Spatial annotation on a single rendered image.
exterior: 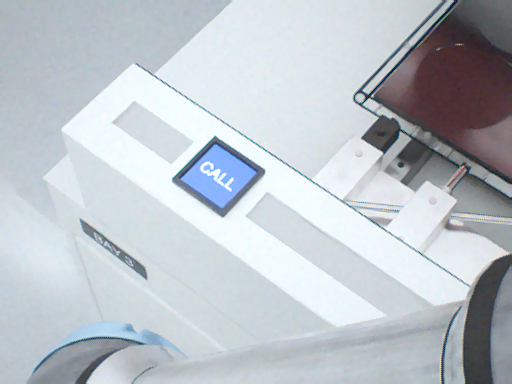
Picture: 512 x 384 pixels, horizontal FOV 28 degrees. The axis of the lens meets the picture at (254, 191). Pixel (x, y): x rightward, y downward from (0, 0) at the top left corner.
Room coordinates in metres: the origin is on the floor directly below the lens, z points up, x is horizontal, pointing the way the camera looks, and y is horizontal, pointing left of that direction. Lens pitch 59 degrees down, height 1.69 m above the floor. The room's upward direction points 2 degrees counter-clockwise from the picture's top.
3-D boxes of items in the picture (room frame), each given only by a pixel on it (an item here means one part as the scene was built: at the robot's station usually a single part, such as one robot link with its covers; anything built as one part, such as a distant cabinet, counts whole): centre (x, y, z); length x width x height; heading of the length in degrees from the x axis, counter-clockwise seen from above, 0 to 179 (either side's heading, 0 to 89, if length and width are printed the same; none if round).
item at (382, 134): (0.54, -0.12, 0.90); 0.04 x 0.02 x 0.03; 139
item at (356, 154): (0.49, -0.08, 0.89); 0.08 x 0.03 x 0.03; 139
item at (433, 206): (0.44, -0.14, 0.89); 0.08 x 0.03 x 0.03; 139
